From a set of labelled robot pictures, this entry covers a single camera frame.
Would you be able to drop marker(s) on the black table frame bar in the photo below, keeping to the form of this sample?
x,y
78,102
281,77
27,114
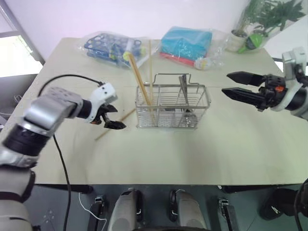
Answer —
x,y
83,189
252,189

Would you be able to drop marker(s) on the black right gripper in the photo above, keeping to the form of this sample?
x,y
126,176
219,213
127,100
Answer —
x,y
270,92

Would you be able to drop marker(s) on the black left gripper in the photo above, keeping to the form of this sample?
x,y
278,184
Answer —
x,y
102,115

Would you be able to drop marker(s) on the black round device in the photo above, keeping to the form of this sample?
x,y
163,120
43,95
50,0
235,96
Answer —
x,y
279,204

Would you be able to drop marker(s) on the white plant pot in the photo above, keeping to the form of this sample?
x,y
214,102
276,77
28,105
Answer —
x,y
235,42

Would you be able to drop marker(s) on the black bracket with silver clip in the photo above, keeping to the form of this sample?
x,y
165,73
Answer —
x,y
96,214
227,214

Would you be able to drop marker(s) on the small white round packet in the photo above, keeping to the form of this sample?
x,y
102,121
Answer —
x,y
203,63

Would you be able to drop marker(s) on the white tube with yellow cap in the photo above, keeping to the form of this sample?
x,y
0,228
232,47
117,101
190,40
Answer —
x,y
128,47

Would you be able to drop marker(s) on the grey rounded cover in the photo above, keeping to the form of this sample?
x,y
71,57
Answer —
x,y
190,211
124,211

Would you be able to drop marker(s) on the grey metal frame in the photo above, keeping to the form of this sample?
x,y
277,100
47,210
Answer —
x,y
21,31

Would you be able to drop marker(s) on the red folded cloth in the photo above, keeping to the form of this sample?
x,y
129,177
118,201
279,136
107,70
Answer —
x,y
178,60

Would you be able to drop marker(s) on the pale wooden chopstick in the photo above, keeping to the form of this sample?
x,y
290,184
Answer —
x,y
150,69
120,119

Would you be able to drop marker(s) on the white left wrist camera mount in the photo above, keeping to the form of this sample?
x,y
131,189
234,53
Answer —
x,y
106,92

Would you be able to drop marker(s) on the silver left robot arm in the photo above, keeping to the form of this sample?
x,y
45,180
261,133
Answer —
x,y
48,113

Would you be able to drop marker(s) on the blue test tube rack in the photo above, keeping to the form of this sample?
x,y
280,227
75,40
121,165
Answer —
x,y
98,45

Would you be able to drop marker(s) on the green leafy plant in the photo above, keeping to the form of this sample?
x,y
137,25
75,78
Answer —
x,y
272,12

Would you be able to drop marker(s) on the metal spoon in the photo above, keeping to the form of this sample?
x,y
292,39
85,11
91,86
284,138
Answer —
x,y
184,86

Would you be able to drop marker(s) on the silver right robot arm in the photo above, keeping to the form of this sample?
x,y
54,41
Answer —
x,y
298,98

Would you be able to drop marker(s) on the teal folded cloth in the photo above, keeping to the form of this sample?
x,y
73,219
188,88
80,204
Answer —
x,y
185,41

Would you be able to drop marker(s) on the orange-brown wooden chopstick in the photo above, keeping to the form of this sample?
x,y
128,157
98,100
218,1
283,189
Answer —
x,y
139,81

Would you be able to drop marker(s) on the clear plastic bag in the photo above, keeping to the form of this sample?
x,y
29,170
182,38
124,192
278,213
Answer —
x,y
146,44
219,48

